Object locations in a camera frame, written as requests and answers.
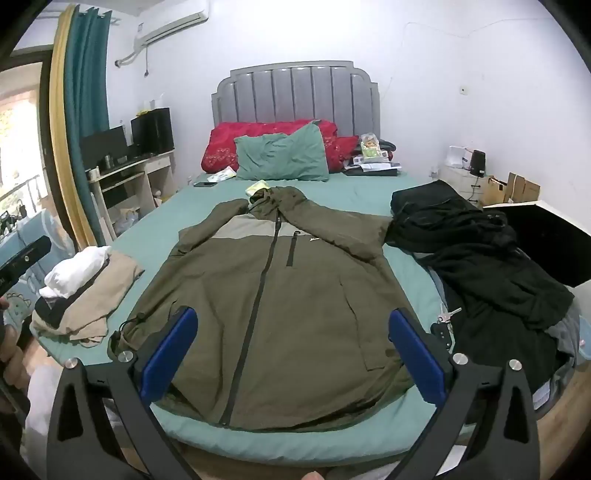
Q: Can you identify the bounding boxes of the cardboard boxes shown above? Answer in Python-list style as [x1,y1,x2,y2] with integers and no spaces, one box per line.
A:
[482,173,541,206]

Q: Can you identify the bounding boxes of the teal curtain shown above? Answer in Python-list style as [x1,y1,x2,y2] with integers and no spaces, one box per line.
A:
[63,7,112,247]

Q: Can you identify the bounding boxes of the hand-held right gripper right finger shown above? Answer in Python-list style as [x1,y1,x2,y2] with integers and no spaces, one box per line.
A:
[388,308,541,480]

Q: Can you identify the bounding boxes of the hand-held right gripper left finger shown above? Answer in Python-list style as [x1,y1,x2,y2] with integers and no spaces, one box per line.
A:
[46,306,199,480]

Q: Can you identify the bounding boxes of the green pillow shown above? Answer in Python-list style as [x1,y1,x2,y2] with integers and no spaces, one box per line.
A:
[234,124,329,182]

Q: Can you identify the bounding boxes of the white air conditioner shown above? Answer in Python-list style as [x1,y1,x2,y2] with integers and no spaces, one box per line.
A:
[133,0,211,58]

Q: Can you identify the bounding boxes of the light blue printed cloth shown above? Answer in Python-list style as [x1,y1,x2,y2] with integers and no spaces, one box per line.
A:
[0,210,61,335]

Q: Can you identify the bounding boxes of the white wooden desk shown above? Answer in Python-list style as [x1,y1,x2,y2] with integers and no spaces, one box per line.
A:
[88,148,176,241]

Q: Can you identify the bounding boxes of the bed with green sheet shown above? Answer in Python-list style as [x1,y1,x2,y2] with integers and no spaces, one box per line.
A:
[37,171,578,467]

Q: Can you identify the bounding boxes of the white nightstand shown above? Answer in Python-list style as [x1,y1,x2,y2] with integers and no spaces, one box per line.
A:
[438,166,490,206]

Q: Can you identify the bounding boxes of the olive green hooded jacket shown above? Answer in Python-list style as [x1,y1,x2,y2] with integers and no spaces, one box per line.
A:
[107,186,419,432]

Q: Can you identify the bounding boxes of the grey garment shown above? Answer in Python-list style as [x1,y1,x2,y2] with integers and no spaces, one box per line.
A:
[531,305,583,409]

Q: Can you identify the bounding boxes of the black monitor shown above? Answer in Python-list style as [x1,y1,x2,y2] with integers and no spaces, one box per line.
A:
[79,124,129,169]

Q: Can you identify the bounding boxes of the white box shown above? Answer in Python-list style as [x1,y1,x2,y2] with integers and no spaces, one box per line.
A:
[445,145,472,168]

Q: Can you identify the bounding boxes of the white cloth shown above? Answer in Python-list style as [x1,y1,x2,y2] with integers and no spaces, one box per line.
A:
[39,246,112,298]

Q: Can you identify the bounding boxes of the snack bag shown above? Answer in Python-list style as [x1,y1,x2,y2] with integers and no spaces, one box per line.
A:
[359,133,382,160]

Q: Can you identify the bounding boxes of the window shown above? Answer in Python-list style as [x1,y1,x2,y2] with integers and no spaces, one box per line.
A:
[0,69,51,217]

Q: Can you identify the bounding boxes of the person's left hand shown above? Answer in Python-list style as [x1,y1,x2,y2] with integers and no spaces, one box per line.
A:
[0,295,25,391]

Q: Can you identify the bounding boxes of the red patterned pillow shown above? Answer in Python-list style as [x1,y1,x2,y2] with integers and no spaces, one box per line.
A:
[325,136,360,172]
[201,119,338,174]

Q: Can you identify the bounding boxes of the light grey cloth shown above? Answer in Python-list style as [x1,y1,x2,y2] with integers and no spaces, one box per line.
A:
[23,364,61,480]

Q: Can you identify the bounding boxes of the black folded garment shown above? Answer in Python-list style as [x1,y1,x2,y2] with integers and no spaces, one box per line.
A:
[34,277,95,330]

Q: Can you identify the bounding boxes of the beige pants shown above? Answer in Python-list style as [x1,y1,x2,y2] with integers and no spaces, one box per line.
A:
[30,251,145,343]

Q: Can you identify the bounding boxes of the black car key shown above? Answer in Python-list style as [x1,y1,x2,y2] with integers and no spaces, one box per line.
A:
[430,322,455,349]

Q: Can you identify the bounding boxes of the black clothes pile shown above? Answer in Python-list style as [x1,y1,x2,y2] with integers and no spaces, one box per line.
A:
[385,180,575,384]

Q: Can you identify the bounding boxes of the stack of books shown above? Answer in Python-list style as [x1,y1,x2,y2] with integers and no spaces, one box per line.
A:
[344,157,400,177]

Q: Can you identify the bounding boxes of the black flat panel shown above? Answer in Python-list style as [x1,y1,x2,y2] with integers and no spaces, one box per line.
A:
[482,200,591,287]

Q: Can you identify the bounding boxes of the yellow curtain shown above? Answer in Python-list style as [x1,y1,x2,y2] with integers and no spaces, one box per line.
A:
[48,4,98,252]

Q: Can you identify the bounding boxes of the grey padded headboard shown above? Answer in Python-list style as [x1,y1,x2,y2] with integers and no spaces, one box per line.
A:
[211,61,382,134]

